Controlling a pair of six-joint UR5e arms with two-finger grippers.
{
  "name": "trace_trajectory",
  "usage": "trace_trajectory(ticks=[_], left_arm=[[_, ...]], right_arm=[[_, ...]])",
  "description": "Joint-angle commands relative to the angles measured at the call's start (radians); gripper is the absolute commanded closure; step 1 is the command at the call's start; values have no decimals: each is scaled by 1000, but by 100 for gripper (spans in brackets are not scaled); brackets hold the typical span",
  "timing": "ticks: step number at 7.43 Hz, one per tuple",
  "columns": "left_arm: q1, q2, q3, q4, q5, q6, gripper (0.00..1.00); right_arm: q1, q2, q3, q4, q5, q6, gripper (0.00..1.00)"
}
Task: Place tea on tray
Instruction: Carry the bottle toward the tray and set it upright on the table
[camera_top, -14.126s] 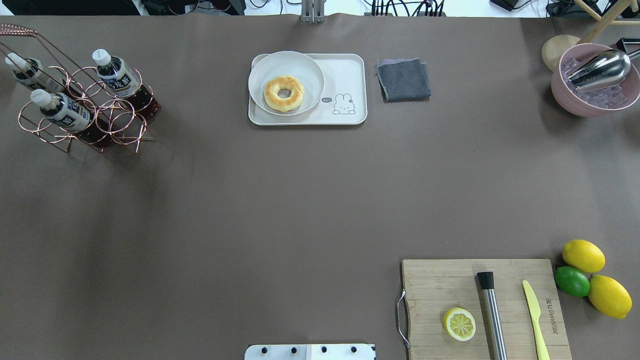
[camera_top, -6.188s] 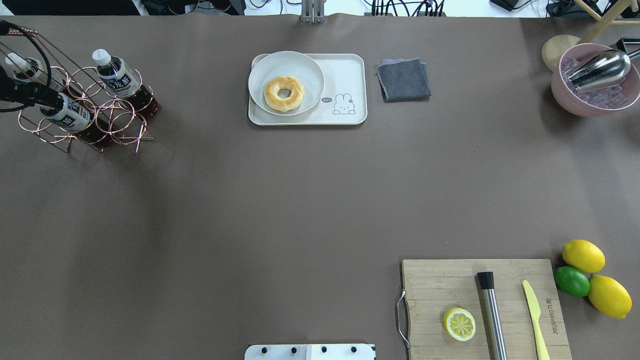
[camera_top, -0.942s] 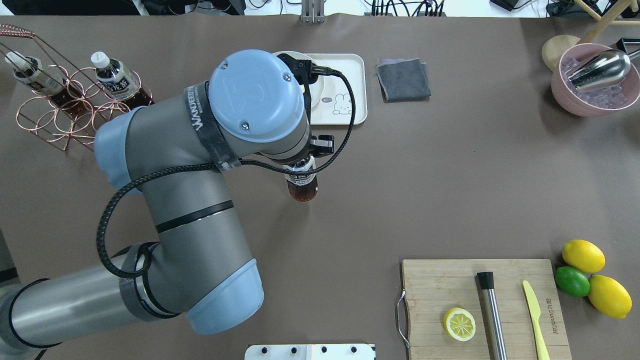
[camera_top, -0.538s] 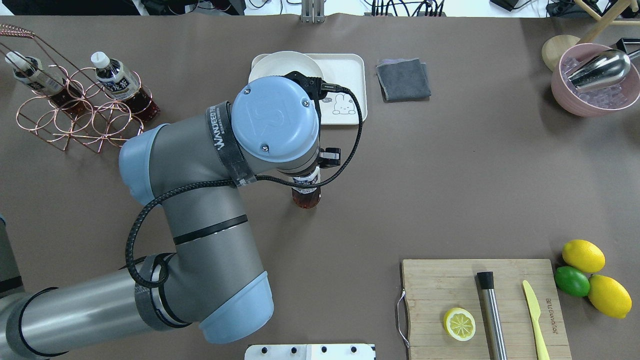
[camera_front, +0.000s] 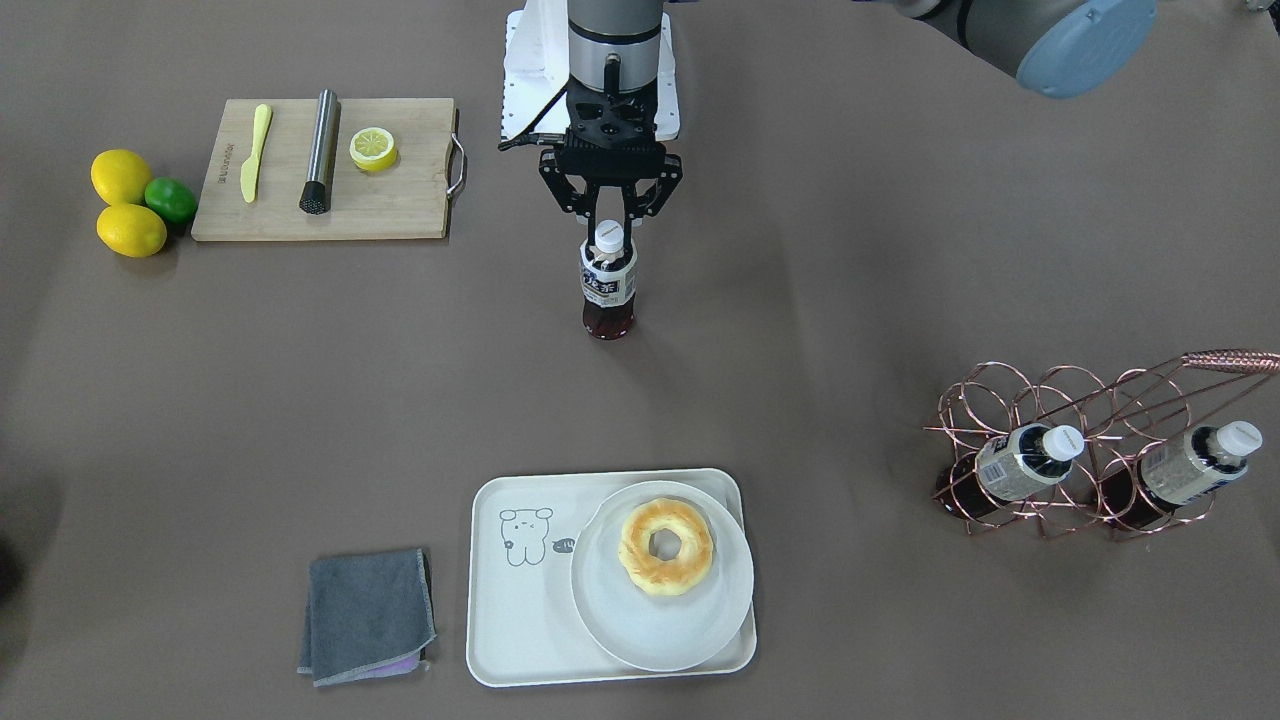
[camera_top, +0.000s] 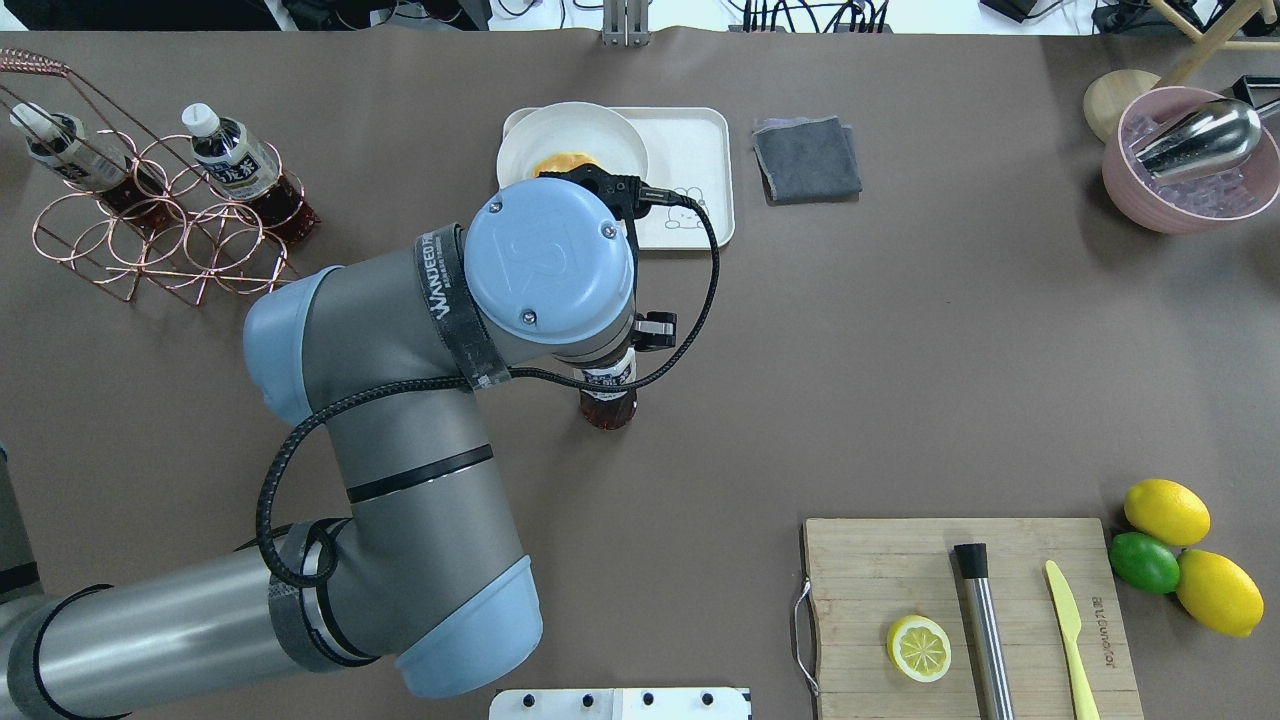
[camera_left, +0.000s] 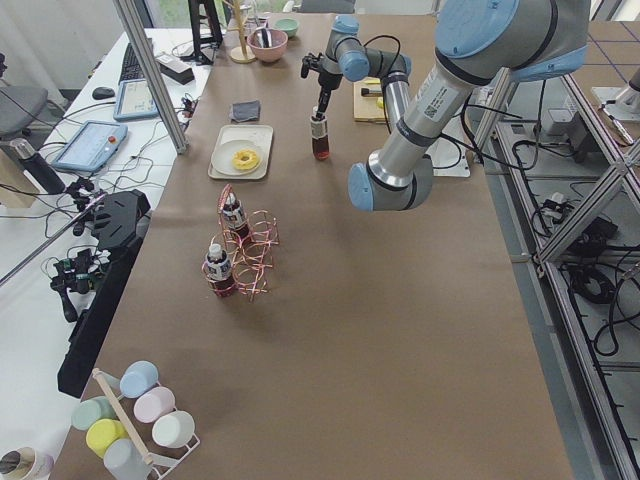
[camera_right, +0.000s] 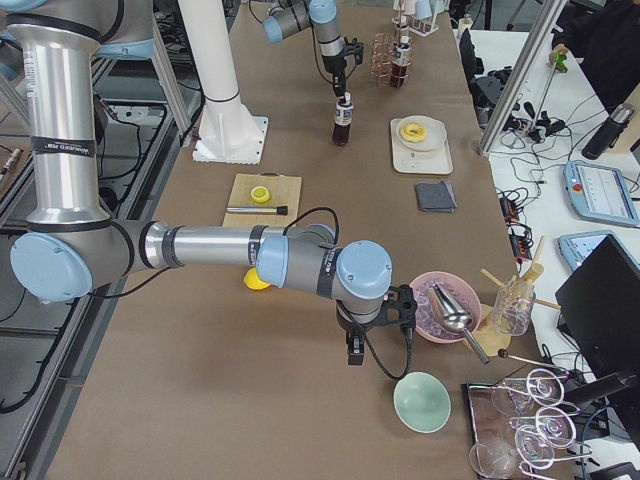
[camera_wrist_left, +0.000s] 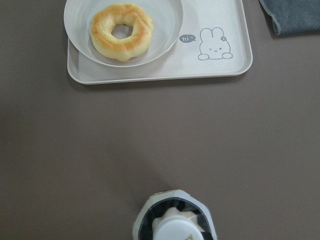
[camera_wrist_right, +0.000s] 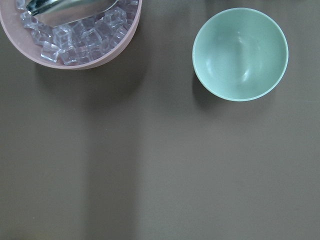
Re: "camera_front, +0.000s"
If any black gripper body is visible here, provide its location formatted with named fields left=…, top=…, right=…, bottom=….
left=539, top=92, right=684, bottom=222

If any tea bottle dark liquid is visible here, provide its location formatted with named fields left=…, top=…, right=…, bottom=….
left=580, top=219, right=637, bottom=340

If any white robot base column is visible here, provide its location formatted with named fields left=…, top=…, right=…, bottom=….
left=500, top=1, right=680, bottom=141

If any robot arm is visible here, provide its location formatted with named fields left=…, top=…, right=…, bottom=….
left=499, top=1, right=1157, bottom=249

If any cream serving tray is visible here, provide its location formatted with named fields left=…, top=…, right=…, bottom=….
left=466, top=468, right=756, bottom=687

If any wooden cutting board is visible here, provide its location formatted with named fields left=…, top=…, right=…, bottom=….
left=191, top=97, right=465, bottom=242

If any half lemon slice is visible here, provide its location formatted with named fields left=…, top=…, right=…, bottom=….
left=348, top=126, right=399, bottom=173

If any metal muddler rod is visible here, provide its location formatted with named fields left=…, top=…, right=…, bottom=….
left=298, top=88, right=340, bottom=215

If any yellow plastic knife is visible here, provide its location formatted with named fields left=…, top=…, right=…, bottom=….
left=239, top=102, right=274, bottom=204

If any glazed donut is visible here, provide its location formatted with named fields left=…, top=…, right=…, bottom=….
left=617, top=498, right=716, bottom=597

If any green lime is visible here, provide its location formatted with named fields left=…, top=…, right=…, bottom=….
left=143, top=177, right=198, bottom=225

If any white round plate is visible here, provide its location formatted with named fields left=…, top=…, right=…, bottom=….
left=570, top=480, right=755, bottom=673

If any yellow lemon near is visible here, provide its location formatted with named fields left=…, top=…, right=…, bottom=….
left=96, top=204, right=168, bottom=258

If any yellow lemon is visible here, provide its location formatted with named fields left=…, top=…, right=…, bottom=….
left=96, top=204, right=168, bottom=258
left=90, top=149, right=154, bottom=206

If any yellow lemon far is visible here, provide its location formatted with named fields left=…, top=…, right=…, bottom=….
left=90, top=149, right=154, bottom=206

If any grey folded cloth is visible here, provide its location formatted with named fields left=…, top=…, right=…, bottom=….
left=296, top=548, right=436, bottom=687

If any copper wire bottle rack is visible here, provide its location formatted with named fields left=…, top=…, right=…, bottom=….
left=931, top=348, right=1277, bottom=541

